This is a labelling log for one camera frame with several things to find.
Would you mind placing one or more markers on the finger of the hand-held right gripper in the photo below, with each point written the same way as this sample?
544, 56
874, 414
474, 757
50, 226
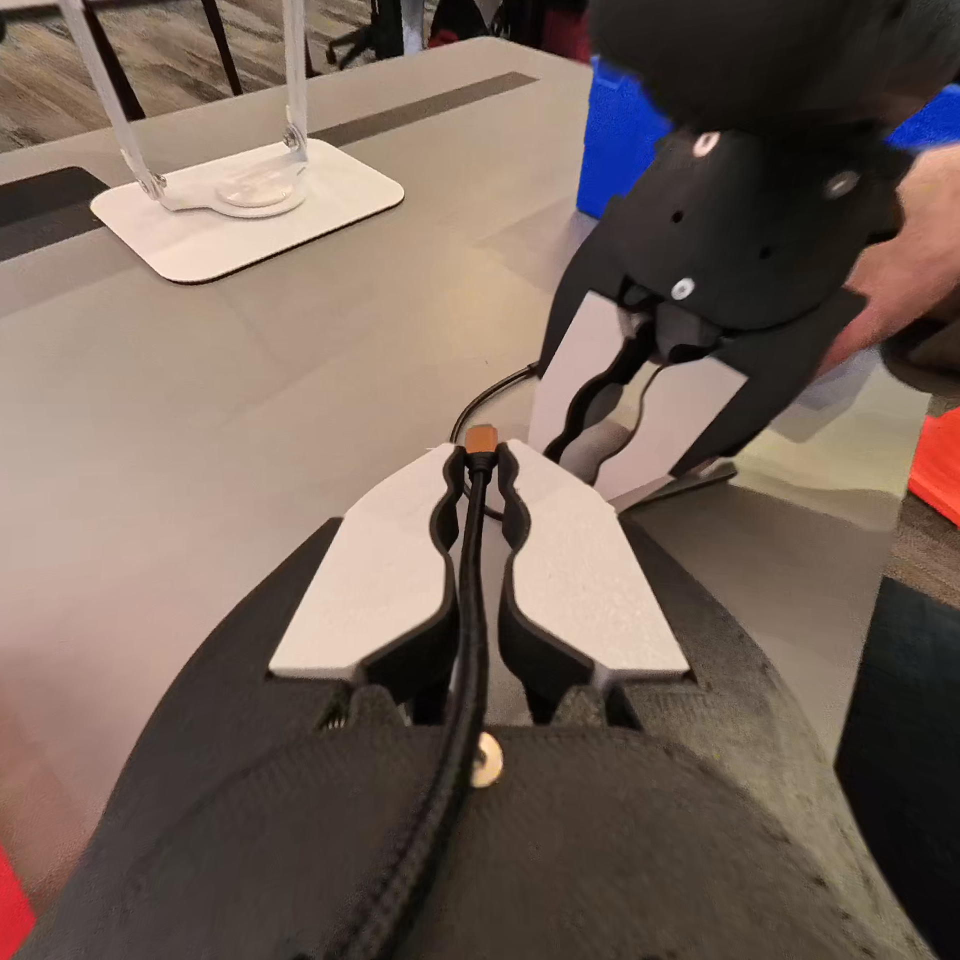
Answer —
585, 353
683, 420

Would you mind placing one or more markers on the blue plastic bin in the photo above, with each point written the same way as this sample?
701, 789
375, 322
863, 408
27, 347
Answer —
615, 135

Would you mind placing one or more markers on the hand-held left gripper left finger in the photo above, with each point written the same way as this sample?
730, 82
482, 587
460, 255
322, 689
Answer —
368, 585

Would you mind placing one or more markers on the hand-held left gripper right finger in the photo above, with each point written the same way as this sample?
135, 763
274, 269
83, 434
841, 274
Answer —
593, 585

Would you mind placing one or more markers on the orange plastic object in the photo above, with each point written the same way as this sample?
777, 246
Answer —
938, 473

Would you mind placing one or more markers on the person's right hand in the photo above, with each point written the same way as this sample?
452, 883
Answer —
908, 285

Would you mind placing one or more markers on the person's dark trouser leg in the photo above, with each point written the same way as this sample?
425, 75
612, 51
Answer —
908, 780

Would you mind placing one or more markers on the white stand base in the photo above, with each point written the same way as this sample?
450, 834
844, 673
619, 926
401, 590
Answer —
255, 210

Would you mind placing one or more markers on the red plastic bin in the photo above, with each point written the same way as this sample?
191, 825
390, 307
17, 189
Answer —
12, 915

